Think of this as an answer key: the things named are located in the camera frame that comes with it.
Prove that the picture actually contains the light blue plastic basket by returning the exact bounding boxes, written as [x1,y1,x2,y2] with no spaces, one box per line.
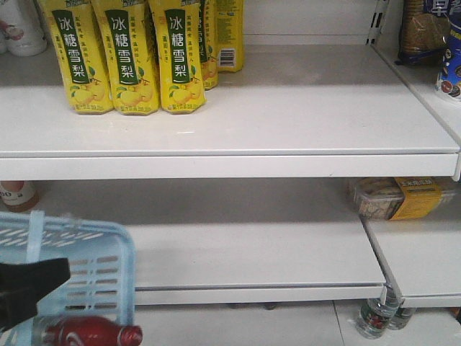
[1,210,135,345]

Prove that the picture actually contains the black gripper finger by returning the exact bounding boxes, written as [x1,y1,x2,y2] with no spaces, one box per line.
[1,258,71,332]

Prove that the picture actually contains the clear water bottle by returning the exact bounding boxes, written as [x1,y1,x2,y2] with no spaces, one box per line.
[356,298,395,340]

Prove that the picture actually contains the yellow label snack box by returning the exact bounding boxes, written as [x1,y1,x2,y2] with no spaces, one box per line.
[346,177,460,221]

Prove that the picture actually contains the white shelf unit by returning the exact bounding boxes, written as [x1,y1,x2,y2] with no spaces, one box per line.
[1,1,460,305]

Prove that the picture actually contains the orange juice bottle C100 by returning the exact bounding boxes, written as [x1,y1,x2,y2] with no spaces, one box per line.
[1,181,39,213]

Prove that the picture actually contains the white peach drink bottle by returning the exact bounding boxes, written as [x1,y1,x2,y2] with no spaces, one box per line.
[1,0,48,57]

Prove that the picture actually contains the red coca-cola bottle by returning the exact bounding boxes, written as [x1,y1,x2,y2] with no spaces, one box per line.
[32,316,143,345]

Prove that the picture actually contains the yellow pear tea bottle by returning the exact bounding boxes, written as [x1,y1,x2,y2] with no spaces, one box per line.
[38,1,113,115]
[148,0,206,114]
[91,1,161,115]

